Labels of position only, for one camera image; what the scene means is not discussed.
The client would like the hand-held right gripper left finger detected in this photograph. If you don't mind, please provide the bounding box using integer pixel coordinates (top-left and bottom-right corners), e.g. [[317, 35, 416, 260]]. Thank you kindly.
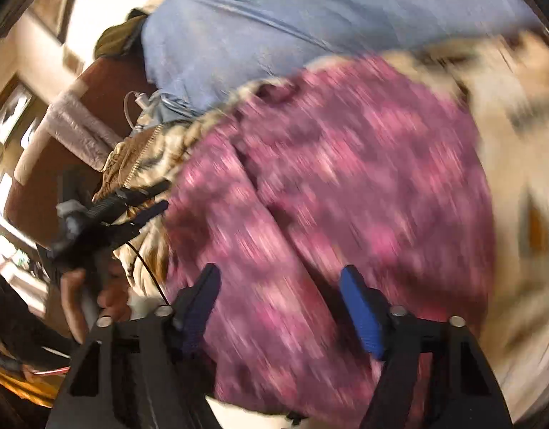
[[45, 263, 222, 429]]

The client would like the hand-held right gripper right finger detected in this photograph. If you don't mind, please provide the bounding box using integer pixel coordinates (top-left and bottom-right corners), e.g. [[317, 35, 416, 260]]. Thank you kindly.
[[339, 265, 514, 429]]

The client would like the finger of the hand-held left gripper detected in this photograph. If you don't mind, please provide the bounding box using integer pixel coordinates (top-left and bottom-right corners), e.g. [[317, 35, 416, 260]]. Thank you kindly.
[[121, 200, 170, 235], [116, 180, 171, 208]]

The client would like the purple floral garment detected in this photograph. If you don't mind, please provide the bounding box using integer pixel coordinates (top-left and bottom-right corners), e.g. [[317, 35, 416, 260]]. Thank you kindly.
[[160, 56, 499, 426]]

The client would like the person's left hand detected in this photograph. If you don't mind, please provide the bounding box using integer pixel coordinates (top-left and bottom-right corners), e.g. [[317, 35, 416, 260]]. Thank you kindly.
[[60, 261, 133, 346]]

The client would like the brown zippered garment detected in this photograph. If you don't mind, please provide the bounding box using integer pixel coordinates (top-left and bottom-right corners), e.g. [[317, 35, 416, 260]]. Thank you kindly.
[[93, 125, 168, 202]]

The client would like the pale pink fluffy towel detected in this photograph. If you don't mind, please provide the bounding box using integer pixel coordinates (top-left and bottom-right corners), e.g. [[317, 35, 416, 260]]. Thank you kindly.
[[46, 89, 123, 171]]

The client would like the olive green cloth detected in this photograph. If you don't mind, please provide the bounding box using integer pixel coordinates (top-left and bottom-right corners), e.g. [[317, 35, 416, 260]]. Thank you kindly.
[[94, 9, 150, 60]]

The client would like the orange cloth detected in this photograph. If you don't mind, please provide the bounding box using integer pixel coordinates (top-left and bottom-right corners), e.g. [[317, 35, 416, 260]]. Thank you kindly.
[[0, 357, 70, 408]]

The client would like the blue plaid bedsheet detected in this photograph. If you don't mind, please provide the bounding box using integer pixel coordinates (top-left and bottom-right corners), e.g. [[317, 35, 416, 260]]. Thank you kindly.
[[140, 0, 543, 117]]

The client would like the beige leaf-print blanket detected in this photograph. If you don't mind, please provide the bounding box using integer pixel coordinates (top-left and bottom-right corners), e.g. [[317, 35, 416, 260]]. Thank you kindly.
[[93, 31, 549, 425]]

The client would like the thin black cable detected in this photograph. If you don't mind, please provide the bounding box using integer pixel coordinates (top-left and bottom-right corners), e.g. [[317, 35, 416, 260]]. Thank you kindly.
[[124, 241, 171, 307]]

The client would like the white cable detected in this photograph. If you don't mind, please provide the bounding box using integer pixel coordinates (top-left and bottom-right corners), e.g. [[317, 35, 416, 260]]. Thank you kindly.
[[123, 90, 152, 131]]

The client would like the framed wall picture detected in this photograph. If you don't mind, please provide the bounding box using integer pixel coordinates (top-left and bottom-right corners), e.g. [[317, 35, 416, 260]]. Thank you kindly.
[[0, 78, 36, 144]]

